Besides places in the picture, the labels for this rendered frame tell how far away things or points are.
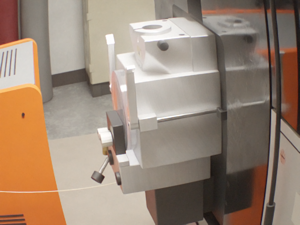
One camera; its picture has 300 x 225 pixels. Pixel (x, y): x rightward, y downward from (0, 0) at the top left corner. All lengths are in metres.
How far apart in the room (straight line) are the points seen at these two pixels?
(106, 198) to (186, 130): 0.82
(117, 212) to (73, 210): 0.11
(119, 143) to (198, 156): 0.09
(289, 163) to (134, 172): 0.25
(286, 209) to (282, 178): 0.03
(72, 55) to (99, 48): 0.43
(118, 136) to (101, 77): 3.25
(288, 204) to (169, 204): 0.27
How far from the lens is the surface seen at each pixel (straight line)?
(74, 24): 4.13
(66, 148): 1.70
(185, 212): 0.70
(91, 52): 3.82
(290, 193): 0.44
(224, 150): 0.64
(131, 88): 0.58
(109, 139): 0.65
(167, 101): 0.61
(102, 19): 3.76
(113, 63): 0.69
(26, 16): 3.79
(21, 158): 1.04
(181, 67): 0.61
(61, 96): 4.05
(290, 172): 0.44
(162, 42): 0.58
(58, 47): 4.16
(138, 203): 1.40
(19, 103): 0.99
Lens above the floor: 1.46
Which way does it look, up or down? 24 degrees down
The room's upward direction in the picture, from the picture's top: 4 degrees counter-clockwise
